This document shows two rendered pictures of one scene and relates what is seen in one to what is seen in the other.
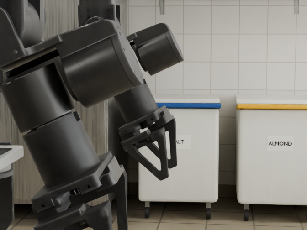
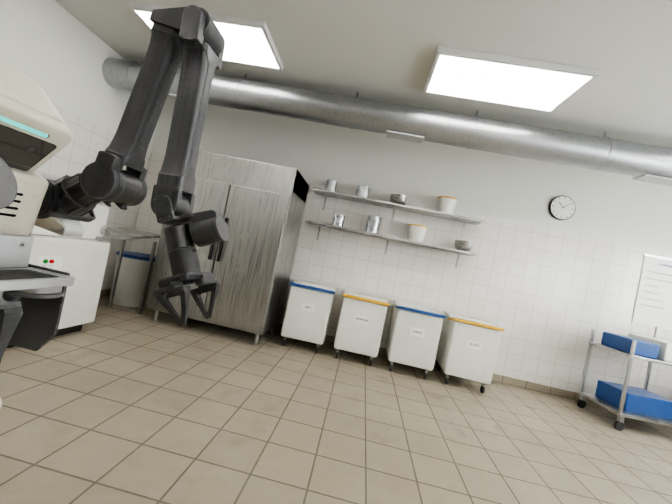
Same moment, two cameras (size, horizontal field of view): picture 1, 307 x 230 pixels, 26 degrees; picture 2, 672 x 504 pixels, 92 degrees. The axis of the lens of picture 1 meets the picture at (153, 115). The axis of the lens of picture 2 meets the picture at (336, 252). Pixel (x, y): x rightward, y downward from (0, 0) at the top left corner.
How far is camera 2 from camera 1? 44 cm
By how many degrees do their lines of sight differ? 8
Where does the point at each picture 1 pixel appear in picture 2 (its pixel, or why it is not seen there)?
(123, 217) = not seen: outside the picture
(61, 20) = (259, 230)
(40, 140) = not seen: outside the picture
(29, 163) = (224, 302)
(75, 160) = not seen: outside the picture
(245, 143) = (343, 316)
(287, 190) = (360, 345)
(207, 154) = (322, 317)
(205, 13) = (339, 244)
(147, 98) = (190, 262)
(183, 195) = (305, 337)
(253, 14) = (363, 249)
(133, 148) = (161, 297)
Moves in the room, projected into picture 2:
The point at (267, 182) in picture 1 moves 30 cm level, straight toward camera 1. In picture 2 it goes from (350, 339) to (348, 345)
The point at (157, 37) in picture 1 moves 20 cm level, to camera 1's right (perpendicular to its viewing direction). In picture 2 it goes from (207, 219) to (301, 239)
